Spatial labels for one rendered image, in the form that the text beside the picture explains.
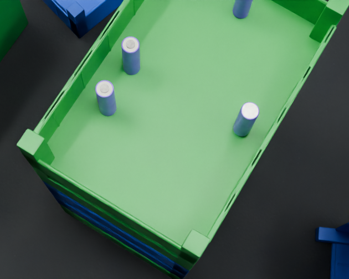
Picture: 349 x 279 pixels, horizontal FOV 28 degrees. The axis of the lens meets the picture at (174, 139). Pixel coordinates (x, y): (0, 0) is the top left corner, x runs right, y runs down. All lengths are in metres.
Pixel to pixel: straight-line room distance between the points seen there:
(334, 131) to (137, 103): 0.45
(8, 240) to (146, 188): 0.38
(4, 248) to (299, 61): 0.52
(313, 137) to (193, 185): 0.41
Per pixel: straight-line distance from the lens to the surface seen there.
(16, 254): 1.05
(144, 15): 0.78
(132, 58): 0.71
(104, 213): 0.75
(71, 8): 1.06
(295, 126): 1.10
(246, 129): 0.71
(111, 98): 0.69
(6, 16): 1.06
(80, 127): 0.74
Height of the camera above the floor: 1.03
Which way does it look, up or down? 75 degrees down
